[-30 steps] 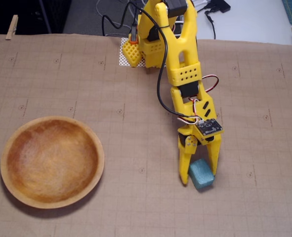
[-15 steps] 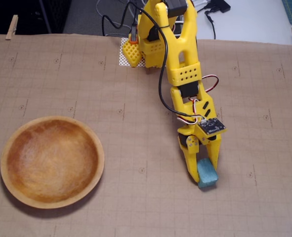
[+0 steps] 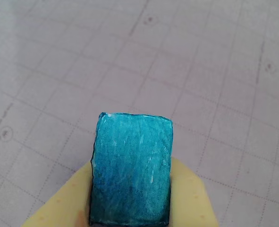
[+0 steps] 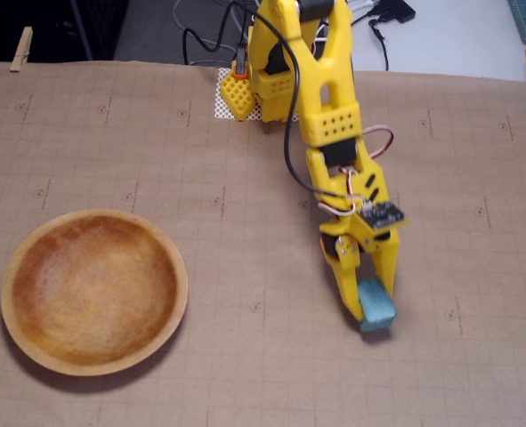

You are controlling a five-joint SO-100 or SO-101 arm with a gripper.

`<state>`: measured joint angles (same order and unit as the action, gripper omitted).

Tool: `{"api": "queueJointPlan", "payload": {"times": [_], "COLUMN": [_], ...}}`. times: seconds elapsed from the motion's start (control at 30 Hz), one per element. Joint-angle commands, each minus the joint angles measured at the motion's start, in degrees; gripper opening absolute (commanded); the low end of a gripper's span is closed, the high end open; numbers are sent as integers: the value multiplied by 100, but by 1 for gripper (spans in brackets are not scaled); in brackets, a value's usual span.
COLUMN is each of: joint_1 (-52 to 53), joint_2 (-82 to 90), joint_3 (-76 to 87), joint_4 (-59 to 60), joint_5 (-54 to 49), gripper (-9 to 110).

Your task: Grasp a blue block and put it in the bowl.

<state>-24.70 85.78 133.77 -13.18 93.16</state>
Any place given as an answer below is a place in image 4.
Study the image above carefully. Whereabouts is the yellow lattice robot base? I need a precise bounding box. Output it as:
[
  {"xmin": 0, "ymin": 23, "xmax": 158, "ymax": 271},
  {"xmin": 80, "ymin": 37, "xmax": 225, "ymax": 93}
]
[{"xmin": 219, "ymin": 66, "xmax": 299, "ymax": 124}]

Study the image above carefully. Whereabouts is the black camera circuit board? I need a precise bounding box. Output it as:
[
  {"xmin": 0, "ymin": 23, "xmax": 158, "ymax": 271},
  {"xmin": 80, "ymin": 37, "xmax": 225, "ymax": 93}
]
[{"xmin": 362, "ymin": 202, "xmax": 406, "ymax": 230}]

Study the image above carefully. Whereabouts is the round wooden bowl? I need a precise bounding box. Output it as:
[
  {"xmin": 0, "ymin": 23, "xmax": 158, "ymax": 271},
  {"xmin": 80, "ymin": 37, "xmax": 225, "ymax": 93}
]
[{"xmin": 0, "ymin": 208, "xmax": 190, "ymax": 377}]

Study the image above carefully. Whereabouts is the red white black servo wire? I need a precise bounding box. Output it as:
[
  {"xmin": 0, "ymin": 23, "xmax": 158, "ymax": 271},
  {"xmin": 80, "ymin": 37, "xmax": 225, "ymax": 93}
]
[{"xmin": 360, "ymin": 124, "xmax": 395, "ymax": 159}]

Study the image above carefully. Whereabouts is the thin grey cable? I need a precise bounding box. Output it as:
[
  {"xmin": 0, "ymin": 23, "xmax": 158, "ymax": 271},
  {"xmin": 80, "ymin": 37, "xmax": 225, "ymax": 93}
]
[{"xmin": 173, "ymin": 0, "xmax": 246, "ymax": 68}]

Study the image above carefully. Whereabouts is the white mesh mat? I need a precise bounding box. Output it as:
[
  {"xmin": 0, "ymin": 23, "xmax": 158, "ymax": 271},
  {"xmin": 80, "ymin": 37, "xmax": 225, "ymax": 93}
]
[{"xmin": 214, "ymin": 67, "xmax": 299, "ymax": 122}]

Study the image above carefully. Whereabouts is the white cable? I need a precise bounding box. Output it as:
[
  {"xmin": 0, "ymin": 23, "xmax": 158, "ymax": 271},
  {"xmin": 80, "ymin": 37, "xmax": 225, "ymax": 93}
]
[{"xmin": 349, "ymin": 0, "xmax": 376, "ymax": 19}]

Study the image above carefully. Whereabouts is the blue foam block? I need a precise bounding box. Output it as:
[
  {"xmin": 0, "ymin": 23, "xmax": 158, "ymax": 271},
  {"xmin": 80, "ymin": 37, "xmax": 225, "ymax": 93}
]
[{"xmin": 357, "ymin": 278, "xmax": 397, "ymax": 334}]

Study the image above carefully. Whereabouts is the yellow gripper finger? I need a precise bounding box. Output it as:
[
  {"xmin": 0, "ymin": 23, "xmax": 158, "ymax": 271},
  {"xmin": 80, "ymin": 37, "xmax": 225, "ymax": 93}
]
[
  {"xmin": 326, "ymin": 235, "xmax": 365, "ymax": 322},
  {"xmin": 371, "ymin": 230, "xmax": 401, "ymax": 299}
]

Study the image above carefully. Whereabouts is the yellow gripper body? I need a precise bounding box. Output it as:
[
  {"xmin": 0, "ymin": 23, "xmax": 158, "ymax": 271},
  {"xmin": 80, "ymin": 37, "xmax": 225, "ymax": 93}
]
[{"xmin": 305, "ymin": 137, "xmax": 406, "ymax": 260}]

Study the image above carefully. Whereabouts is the grey metal leg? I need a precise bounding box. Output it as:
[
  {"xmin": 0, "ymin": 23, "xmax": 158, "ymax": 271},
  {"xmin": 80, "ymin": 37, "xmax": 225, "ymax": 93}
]
[{"xmin": 69, "ymin": 0, "xmax": 93, "ymax": 61}]

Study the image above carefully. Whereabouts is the brown gridded paper sheet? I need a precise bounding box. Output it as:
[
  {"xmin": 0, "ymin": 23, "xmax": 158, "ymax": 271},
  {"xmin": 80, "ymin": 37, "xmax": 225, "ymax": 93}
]
[{"xmin": 0, "ymin": 60, "xmax": 526, "ymax": 427}]

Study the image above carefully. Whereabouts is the black adapter hub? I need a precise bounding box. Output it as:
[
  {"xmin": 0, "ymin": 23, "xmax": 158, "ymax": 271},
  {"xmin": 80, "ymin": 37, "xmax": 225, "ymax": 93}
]
[{"xmin": 368, "ymin": 0, "xmax": 417, "ymax": 24}]

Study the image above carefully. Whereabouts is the black cable with barrel plug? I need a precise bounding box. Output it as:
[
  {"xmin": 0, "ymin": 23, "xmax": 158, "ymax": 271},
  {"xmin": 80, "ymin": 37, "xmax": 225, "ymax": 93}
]
[{"xmin": 368, "ymin": 16, "xmax": 391, "ymax": 72}]

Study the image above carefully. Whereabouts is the black cable with orange plug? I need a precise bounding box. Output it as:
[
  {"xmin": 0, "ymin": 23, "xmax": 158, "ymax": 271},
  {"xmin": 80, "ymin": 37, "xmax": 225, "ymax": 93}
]
[{"xmin": 182, "ymin": 26, "xmax": 251, "ymax": 80}]

